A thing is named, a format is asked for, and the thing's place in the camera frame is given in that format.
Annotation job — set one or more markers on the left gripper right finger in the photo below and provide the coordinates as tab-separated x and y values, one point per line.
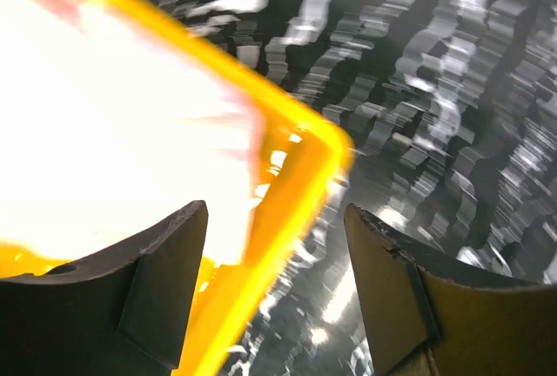
426	313

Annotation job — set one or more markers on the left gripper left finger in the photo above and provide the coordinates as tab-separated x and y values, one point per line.
125	307

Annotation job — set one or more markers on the pink patterned towel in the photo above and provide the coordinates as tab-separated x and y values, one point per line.
107	129

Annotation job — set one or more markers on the yellow plastic tray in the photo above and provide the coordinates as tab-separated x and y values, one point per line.
301	153

